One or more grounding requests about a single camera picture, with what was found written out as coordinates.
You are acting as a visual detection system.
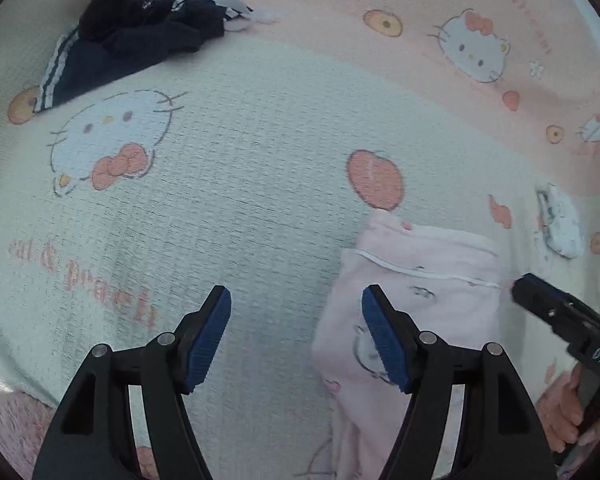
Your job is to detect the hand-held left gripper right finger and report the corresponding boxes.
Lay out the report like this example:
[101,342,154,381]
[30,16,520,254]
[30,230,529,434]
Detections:
[361,284,558,480]

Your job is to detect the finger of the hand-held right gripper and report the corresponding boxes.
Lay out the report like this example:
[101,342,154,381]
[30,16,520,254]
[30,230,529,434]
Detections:
[510,272,573,321]

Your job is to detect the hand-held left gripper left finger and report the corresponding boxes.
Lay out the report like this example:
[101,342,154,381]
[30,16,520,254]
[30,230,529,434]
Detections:
[32,285,232,480]

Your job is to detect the pink printed pajama pants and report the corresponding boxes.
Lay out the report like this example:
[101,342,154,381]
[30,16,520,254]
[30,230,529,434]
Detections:
[311,210,511,480]

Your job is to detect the person's right hand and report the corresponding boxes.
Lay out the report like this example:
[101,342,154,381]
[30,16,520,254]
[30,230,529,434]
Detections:
[545,364,586,453]

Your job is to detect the cat printed blanket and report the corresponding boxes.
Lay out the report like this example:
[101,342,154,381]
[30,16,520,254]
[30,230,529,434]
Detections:
[0,0,600,480]

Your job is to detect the pink fluffy cover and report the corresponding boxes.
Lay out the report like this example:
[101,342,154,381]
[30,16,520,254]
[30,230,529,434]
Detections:
[0,390,56,480]

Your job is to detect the navy shorts with white stripes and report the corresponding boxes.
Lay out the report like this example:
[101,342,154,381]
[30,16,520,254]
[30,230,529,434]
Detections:
[32,0,281,113]

